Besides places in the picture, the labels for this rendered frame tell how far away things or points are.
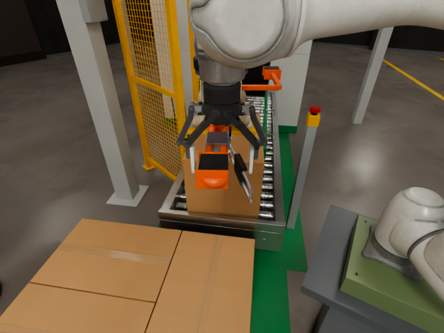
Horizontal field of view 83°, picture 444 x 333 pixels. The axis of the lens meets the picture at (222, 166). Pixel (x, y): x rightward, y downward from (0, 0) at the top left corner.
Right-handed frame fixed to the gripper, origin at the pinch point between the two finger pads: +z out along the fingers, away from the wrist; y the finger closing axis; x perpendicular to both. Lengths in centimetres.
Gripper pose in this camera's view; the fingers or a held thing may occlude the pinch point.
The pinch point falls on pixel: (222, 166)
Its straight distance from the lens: 60.7
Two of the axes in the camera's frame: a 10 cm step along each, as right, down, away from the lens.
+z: 0.0, 8.3, 5.6
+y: -10.0, -0.1, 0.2
